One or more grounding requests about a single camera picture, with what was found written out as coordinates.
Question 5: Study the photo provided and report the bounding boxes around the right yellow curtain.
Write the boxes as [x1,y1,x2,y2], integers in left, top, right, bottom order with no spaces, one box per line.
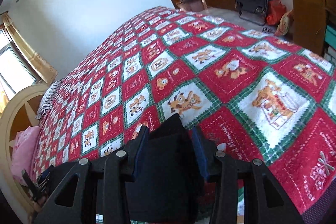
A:
[1,13,58,86]

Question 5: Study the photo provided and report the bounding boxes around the red patchwork cartoon bedspread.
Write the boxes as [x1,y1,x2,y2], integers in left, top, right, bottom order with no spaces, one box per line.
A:
[31,6,335,223]

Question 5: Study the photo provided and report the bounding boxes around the red plastic bag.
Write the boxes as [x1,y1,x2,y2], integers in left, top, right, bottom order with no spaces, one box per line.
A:
[266,0,287,26]

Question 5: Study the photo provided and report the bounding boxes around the folded pink blanket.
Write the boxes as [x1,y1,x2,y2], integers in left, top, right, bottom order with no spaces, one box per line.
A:
[10,126,40,186]

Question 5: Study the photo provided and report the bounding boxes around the brown wooden cabinet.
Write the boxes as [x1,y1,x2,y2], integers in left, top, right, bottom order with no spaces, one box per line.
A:
[292,0,335,56]

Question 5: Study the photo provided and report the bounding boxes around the striped grey pillow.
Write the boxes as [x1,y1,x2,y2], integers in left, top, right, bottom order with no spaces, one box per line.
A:
[35,79,63,120]

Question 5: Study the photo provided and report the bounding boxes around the cream and brown headboard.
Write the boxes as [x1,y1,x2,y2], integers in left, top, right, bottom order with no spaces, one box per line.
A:
[1,84,49,223]

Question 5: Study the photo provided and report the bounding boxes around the yellow patterned bag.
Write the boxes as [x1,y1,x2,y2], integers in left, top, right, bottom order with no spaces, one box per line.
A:
[274,10,294,36]

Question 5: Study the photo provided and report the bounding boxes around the window with brown frame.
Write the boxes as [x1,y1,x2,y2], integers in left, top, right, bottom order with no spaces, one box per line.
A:
[0,24,43,99]

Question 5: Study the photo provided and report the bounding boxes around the black pants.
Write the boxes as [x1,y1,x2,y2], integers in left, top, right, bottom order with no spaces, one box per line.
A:
[47,113,206,224]

